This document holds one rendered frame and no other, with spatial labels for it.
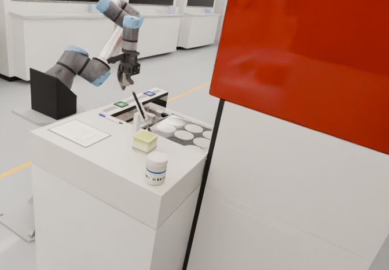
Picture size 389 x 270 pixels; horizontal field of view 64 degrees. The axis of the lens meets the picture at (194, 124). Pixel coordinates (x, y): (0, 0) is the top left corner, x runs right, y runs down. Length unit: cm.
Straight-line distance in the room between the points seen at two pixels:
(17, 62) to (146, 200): 379
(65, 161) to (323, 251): 104
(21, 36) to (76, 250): 339
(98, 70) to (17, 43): 283
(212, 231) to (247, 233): 17
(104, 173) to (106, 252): 37
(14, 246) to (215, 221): 130
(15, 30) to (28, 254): 304
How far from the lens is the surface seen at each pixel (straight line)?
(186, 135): 159
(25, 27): 446
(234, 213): 138
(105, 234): 133
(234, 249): 150
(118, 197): 117
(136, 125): 139
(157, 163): 103
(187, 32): 793
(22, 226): 237
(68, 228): 149
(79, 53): 185
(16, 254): 223
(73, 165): 127
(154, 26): 651
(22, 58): 458
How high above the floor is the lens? 161
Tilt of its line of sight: 24 degrees down
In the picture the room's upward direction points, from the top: 11 degrees clockwise
